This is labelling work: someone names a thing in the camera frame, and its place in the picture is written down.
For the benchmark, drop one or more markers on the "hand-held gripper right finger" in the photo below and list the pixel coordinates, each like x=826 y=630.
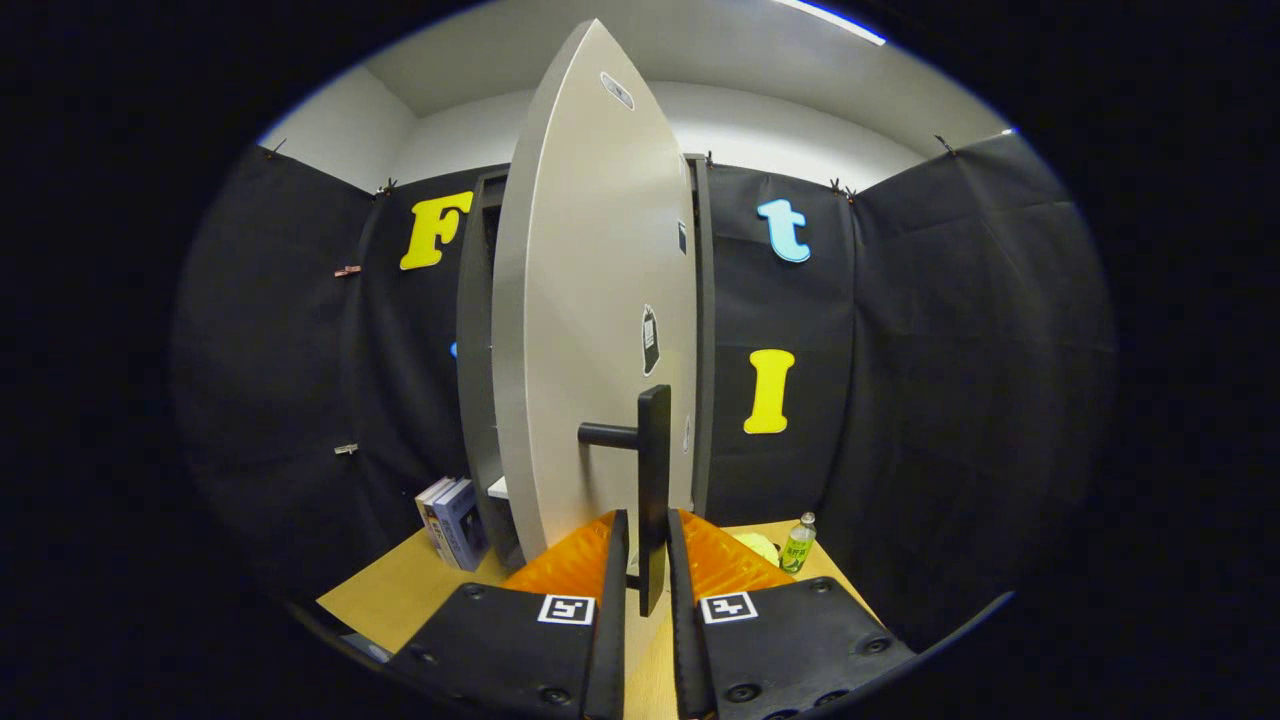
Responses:
x=685 y=640

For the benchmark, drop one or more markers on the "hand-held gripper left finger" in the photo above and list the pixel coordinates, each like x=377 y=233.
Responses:
x=607 y=620

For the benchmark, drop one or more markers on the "dark grey shoe cabinet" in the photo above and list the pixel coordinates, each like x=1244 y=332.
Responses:
x=475 y=350

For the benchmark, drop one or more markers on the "beige shoe cabinet door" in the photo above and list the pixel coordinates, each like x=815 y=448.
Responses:
x=580 y=300

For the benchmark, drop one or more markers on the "pale yellow cloth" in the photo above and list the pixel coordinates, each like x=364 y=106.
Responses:
x=757 y=547

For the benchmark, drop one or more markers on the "green plastic bottle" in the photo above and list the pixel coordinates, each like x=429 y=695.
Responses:
x=797 y=550

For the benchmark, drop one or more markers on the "blue book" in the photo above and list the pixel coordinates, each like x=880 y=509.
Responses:
x=465 y=525

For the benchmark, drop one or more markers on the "black backdrop cloth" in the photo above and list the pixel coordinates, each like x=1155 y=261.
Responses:
x=950 y=350

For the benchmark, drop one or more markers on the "long ceiling light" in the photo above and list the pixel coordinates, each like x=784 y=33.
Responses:
x=835 y=22

